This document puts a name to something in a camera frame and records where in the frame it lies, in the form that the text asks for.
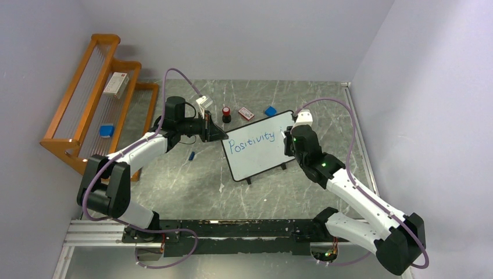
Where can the red black stamp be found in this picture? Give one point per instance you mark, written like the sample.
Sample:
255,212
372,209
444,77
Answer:
226,115

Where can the blue marker cap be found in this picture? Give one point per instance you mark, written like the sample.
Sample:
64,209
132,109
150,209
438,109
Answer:
191,156

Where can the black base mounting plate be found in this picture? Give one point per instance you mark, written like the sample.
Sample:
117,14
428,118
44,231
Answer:
230,237

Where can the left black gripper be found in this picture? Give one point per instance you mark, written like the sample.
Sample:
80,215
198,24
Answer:
210,132

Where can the blue object on shelf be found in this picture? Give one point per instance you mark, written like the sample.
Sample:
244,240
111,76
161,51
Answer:
106,130

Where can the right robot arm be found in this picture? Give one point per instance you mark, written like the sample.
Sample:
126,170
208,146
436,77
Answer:
397,239

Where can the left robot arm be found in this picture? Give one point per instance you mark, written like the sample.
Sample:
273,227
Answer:
106,183

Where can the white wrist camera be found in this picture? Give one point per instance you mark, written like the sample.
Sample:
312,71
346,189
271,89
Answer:
304,117
204,102

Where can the orange wooden shelf rack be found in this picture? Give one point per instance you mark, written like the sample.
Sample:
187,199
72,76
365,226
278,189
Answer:
73,134

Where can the aluminium frame rail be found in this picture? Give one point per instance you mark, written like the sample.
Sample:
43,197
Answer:
95,250

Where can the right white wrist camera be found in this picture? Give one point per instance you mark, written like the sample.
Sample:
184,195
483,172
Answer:
304,117

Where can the red white small box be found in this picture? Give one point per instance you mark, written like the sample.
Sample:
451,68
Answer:
246,114

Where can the blue eraser block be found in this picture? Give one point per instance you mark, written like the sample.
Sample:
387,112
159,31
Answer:
270,111

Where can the white red box on shelf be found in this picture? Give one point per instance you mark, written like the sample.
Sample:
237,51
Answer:
116,84

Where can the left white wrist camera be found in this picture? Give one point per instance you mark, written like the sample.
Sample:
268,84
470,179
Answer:
204,102

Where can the white whiteboard black frame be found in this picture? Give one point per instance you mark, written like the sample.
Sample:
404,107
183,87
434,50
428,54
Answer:
257,147

